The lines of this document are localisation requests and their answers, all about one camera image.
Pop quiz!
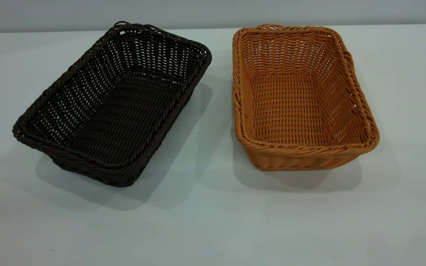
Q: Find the black woven wicker basket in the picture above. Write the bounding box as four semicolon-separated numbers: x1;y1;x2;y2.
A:
12;21;212;187

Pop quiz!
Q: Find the orange woven wicker basket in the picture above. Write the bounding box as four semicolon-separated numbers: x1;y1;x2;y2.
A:
232;24;380;171

